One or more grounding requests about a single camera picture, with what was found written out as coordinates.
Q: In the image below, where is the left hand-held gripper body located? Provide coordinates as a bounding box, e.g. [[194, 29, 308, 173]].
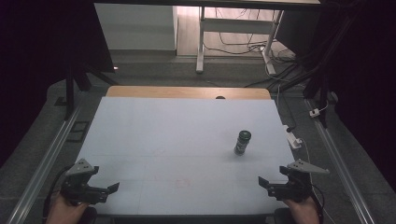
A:
[[60, 158, 110, 206]]

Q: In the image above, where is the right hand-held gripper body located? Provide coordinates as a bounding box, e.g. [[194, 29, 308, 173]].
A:
[[266, 159, 331, 203]]

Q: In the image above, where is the dark green jar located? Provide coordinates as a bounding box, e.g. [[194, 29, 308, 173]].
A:
[[233, 130, 252, 157]]

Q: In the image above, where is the person's right hand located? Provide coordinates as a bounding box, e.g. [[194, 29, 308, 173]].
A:
[[281, 195, 320, 224]]

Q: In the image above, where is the person's left hand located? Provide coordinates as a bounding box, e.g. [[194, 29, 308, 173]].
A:
[[46, 192, 92, 224]]

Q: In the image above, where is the white power strip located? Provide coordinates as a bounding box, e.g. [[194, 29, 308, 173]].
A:
[[282, 124, 304, 150]]

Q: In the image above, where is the white table cover sheet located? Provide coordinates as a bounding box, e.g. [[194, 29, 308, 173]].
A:
[[72, 96, 296, 217]]

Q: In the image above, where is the black metal stand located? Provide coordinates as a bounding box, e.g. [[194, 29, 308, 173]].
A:
[[54, 46, 120, 121], [274, 18, 340, 129]]

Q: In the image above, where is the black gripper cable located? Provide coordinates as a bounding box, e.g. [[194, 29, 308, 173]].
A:
[[309, 182, 327, 224], [42, 165, 75, 224]]

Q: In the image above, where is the aluminium rail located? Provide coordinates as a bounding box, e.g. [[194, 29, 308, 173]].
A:
[[304, 98, 377, 224], [6, 104, 82, 224]]

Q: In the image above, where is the tangle of floor cables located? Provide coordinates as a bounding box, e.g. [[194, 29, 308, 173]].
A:
[[202, 7, 300, 90]]

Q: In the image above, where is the white desk frame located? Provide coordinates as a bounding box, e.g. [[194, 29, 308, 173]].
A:
[[195, 6, 285, 76]]

